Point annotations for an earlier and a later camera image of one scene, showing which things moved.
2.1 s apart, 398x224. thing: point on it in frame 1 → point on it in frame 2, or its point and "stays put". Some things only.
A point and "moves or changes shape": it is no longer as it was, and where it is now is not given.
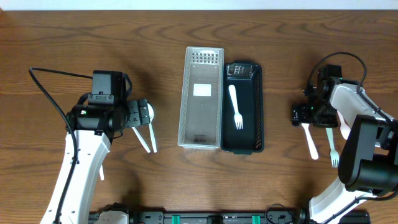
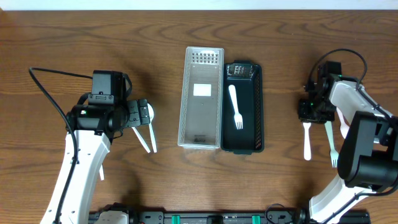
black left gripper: x=138 y=112 stays put
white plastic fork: x=313 y=150 moves or changes shape
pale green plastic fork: x=334 y=157 stays put
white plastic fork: x=237 y=116 stays put
